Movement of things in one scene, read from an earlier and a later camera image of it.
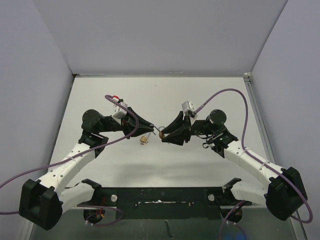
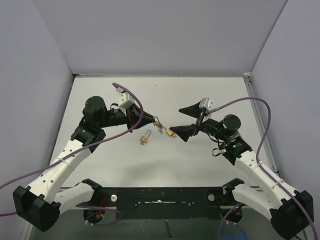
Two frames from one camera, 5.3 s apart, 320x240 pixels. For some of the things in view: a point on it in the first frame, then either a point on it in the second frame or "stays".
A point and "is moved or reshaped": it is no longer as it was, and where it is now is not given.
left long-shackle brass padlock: (144, 138) stays
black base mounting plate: (164, 203) stays
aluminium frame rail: (248, 79) stays
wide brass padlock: (161, 134) is moved or reshaped
